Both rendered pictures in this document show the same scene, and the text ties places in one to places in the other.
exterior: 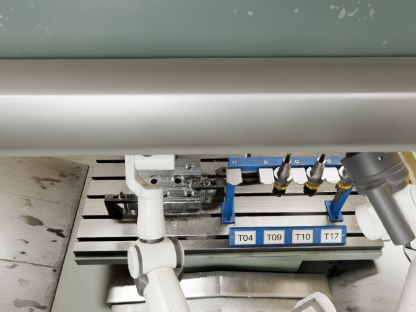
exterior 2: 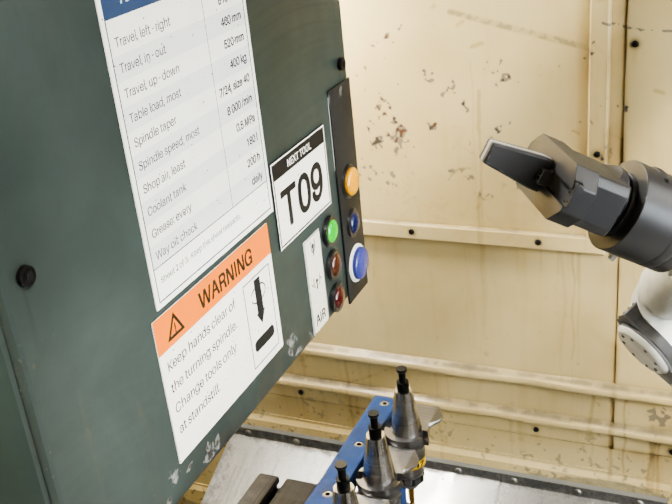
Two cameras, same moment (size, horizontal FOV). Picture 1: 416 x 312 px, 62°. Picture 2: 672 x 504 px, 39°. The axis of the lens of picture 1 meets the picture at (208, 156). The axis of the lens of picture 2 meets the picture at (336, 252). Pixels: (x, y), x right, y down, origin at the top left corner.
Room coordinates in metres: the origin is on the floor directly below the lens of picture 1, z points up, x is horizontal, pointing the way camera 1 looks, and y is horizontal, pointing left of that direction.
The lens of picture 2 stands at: (0.27, 0.56, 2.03)
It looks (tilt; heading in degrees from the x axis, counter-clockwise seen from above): 25 degrees down; 297
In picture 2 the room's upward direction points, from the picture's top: 6 degrees counter-clockwise
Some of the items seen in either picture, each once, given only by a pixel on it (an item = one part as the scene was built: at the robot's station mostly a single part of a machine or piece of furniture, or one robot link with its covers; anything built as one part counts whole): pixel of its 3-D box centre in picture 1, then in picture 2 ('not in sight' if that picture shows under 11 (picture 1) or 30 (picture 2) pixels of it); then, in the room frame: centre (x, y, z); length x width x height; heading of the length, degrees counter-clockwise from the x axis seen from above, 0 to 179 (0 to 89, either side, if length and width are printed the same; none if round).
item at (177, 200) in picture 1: (166, 182); not in sight; (0.87, 0.17, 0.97); 0.29 x 0.23 x 0.05; 92
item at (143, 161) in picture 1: (153, 147); not in sight; (0.60, 0.14, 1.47); 0.11 x 0.11 x 0.11; 2
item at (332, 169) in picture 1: (331, 175); (393, 459); (0.72, -0.42, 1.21); 0.07 x 0.05 x 0.01; 2
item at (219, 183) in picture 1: (208, 188); not in sight; (0.83, 0.00, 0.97); 0.13 x 0.03 x 0.15; 92
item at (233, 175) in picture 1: (233, 176); not in sight; (0.71, -0.09, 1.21); 0.07 x 0.05 x 0.01; 2
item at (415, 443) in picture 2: (347, 175); (406, 436); (0.72, -0.47, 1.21); 0.06 x 0.06 x 0.03
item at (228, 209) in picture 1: (229, 192); not in sight; (0.77, -0.09, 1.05); 0.10 x 0.05 x 0.30; 2
